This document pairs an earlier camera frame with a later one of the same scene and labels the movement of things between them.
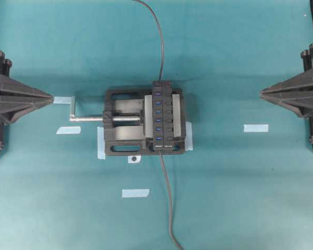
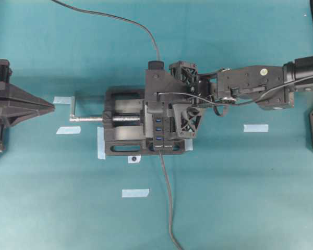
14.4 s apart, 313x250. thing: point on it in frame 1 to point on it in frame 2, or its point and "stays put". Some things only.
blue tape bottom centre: x=135 y=192 stays put
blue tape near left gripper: x=63 y=100 stays put
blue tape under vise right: x=189 y=138 stays put
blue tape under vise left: x=100 y=143 stays put
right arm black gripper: x=302 y=94 to x=206 y=84
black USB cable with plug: x=149 y=8 to x=116 y=17
